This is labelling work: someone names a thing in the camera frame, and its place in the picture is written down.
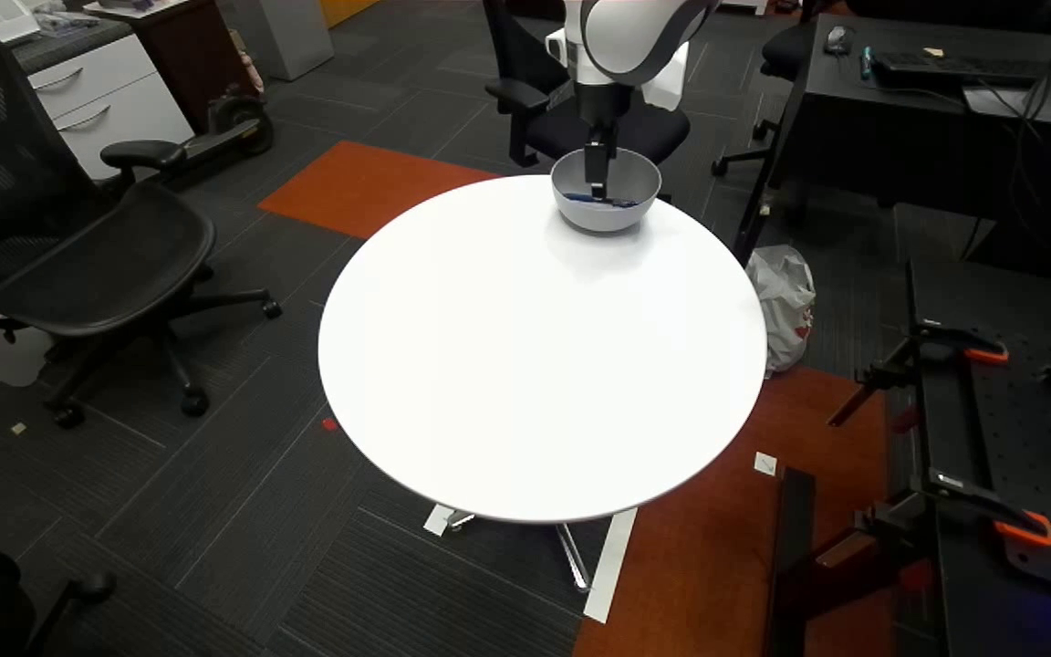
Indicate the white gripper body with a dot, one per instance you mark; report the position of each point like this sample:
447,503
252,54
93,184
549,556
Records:
600,109

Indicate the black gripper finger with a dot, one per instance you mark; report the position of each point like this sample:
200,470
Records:
597,166

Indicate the grey bowl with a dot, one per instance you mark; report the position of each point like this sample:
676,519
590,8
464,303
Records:
633,184

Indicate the black padded office chair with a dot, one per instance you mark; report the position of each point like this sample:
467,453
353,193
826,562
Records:
535,94

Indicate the white plastic bag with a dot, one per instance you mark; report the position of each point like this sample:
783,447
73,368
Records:
785,295

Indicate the white table base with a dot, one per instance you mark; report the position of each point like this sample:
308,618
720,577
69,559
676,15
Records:
567,562

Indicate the black desk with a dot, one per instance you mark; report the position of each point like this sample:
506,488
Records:
918,115

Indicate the white drawer cabinet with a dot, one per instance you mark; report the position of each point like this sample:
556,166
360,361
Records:
99,87

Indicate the black mesh office chair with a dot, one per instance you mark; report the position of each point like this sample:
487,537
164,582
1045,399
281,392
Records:
95,266

